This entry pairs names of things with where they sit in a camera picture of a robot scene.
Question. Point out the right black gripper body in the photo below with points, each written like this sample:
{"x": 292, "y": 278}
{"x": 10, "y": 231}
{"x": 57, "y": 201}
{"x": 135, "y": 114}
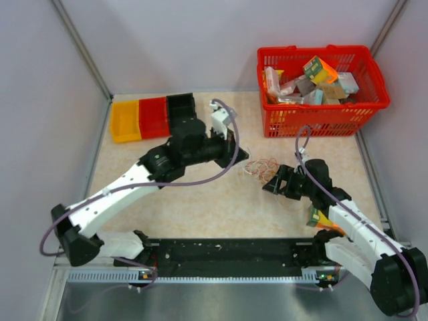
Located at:
{"x": 296, "y": 184}

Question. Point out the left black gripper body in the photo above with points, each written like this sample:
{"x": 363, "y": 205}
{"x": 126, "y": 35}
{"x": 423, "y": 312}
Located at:
{"x": 221, "y": 149}

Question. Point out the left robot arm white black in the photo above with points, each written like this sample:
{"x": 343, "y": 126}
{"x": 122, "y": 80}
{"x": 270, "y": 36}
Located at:
{"x": 78, "y": 226}

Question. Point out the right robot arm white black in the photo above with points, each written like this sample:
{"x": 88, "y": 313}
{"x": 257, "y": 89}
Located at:
{"x": 395, "y": 276}

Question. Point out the green orange carton on table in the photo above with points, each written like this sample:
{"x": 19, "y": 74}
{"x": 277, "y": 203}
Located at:
{"x": 318, "y": 220}

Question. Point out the black plastic bin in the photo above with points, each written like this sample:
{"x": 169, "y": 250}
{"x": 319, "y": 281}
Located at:
{"x": 180, "y": 107}

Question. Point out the red plastic bin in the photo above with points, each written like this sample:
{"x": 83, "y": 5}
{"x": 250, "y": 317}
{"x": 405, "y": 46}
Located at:
{"x": 153, "y": 118}

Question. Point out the pink white packet in basket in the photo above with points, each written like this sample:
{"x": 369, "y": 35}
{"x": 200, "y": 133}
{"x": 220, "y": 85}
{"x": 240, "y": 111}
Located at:
{"x": 272, "y": 81}

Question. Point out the red shopping basket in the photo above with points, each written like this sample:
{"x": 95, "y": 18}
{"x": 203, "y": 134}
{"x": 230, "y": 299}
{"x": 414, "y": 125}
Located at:
{"x": 285, "y": 120}

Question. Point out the brown cardboard box in basket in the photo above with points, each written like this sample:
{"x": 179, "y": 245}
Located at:
{"x": 332, "y": 93}

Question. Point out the yellow plastic bin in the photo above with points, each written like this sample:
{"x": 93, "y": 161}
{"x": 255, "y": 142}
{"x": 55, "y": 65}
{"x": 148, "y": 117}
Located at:
{"x": 124, "y": 122}

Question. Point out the green yellow carton in basket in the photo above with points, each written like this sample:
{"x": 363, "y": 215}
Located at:
{"x": 318, "y": 71}

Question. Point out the light blue box in basket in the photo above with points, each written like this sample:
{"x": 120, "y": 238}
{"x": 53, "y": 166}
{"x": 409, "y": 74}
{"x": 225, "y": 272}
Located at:
{"x": 348, "y": 83}

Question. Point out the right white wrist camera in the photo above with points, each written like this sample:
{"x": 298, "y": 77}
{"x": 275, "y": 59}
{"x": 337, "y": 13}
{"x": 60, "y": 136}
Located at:
{"x": 302, "y": 155}

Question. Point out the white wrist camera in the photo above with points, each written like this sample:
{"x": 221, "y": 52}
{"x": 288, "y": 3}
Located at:
{"x": 302, "y": 155}
{"x": 220, "y": 118}

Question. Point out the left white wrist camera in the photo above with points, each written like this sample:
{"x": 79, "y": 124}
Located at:
{"x": 220, "y": 118}

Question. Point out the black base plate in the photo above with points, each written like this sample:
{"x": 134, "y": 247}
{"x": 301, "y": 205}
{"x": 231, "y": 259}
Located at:
{"x": 235, "y": 258}

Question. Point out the grey slotted cable duct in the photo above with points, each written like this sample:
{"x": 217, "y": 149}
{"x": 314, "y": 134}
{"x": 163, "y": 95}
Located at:
{"x": 136, "y": 277}

